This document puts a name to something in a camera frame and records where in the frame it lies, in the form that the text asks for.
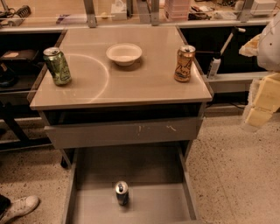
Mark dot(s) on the grey top drawer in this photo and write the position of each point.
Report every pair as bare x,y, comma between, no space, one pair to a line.
117,133

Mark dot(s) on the blue silver redbull can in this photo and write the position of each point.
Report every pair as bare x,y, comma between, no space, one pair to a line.
122,193

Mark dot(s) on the white sneaker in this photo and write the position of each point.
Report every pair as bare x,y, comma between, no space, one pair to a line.
17,208

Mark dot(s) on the grey drawer cabinet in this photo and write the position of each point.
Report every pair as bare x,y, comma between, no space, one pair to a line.
101,91

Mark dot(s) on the open middle drawer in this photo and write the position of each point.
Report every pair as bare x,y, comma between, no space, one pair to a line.
159,186

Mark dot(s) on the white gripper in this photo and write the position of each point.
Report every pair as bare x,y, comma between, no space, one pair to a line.
269,49

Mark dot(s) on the white box on bench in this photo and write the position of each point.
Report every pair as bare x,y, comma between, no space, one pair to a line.
263,7

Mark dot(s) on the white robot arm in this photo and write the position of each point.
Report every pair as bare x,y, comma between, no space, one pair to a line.
268,51

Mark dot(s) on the white paper bowl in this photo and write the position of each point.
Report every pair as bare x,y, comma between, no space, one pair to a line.
124,54

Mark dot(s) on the orange soda can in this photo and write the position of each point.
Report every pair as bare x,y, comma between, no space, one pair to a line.
185,56

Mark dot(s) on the white tissue box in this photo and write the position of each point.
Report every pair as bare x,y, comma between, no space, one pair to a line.
118,10

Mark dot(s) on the pink stacked trays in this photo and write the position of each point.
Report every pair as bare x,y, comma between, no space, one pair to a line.
177,10

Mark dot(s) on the green soda can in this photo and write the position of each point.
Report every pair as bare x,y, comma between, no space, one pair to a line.
57,65

